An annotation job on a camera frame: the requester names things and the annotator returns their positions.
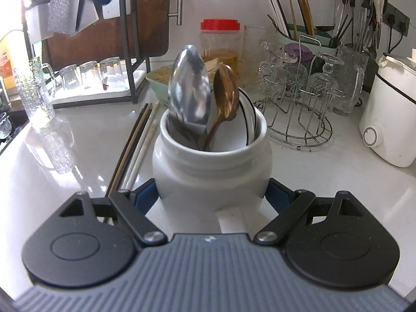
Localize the black power cable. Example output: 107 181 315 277
385 23 407 55

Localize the crystal stemmed glass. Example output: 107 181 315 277
307 53 345 111
281 52 309 105
258 41 287 104

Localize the green utensil drainer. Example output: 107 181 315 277
276 26 342 53

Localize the red lid plastic jar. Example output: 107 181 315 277
199 19 243 82

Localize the wire glass rack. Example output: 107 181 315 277
253 36 334 152

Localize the silver metal spoon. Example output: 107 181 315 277
168 44 211 150

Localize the clear drinking glass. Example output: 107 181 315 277
80 60 102 89
59 64 81 91
99 57 122 90

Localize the white ceramic mug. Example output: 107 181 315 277
152 106 273 235

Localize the textured glass pitcher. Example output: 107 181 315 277
13 57 56 129
335 43 369 116

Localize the clear tall glass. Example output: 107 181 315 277
243 25 272 88

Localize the dark power strip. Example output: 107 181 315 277
382 2 411 36

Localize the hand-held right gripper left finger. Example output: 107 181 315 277
58 179 168 245

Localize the wooden cutting board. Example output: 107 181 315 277
42 0 170 69

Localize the wooden chopstick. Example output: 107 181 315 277
109 103 150 196

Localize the black sink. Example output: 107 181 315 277
0 104 28 157

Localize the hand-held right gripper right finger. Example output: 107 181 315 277
253 179 365 245

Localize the row of hanging utensils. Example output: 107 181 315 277
338 0 391 53

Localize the purple cup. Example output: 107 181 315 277
285 43 313 72

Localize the bunch of slim cooking utensils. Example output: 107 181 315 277
315 5 354 49

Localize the gold metal spoon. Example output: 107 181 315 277
201 64 239 152

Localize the black metal rack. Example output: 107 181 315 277
21 0 152 105

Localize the white electric pot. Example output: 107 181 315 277
359 52 416 168

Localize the bundle of assorted chopsticks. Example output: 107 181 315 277
264 0 316 40

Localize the wine glass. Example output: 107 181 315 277
0 112 10 140

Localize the white ceramic spoon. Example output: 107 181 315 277
211 86 256 153

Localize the yellow oil jug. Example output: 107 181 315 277
0 37 20 87

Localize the white tray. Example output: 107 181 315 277
52 70 147 106

